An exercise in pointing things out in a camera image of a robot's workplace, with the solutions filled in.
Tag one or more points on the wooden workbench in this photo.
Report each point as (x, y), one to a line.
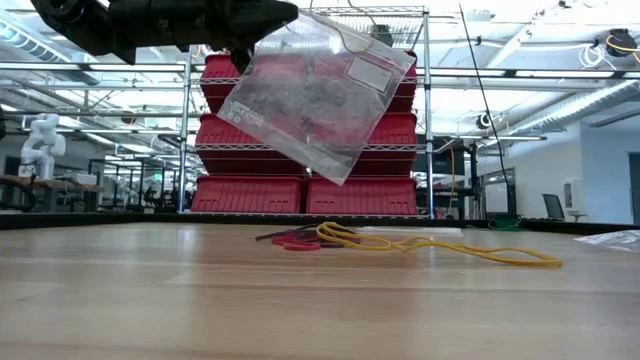
(60, 182)

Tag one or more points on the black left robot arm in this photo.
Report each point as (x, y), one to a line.
(75, 25)

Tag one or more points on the black aluminium table frame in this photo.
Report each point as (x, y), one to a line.
(100, 220)

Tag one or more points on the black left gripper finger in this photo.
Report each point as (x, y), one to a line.
(260, 11)
(265, 32)

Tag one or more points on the grey office chair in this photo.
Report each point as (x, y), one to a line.
(552, 205)

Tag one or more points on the black wall monitor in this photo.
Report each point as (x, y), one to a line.
(447, 160)

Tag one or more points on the yellow rubber band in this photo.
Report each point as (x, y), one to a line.
(500, 256)
(357, 50)
(340, 231)

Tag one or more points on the dark purple rubber band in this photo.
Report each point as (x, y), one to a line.
(332, 244)
(280, 233)

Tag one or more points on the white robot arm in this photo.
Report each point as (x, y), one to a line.
(42, 150)

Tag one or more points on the white wall box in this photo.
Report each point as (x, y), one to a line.
(573, 195)

